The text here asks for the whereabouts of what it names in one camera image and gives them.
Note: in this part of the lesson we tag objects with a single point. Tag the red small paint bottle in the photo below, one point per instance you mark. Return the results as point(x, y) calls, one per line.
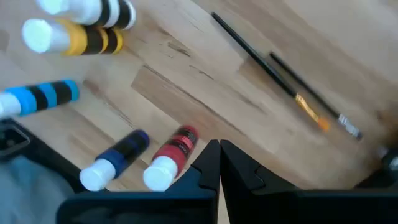
point(171, 152)

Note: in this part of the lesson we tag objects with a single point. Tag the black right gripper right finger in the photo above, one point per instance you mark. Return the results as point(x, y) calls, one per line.
point(295, 208)

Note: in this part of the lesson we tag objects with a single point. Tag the white small paint bottle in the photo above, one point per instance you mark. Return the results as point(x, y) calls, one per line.
point(93, 12)

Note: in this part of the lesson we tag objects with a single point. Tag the brown small paint bottle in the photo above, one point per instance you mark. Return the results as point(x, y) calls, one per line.
point(121, 155)

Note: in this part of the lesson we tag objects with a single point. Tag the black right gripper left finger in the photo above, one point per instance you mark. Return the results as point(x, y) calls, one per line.
point(140, 208)

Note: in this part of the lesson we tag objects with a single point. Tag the yellow small paint bottle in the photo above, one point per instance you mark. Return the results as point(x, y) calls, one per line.
point(77, 39)

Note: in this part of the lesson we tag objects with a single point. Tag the sky blue small paint bottle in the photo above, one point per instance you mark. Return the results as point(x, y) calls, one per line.
point(28, 101)

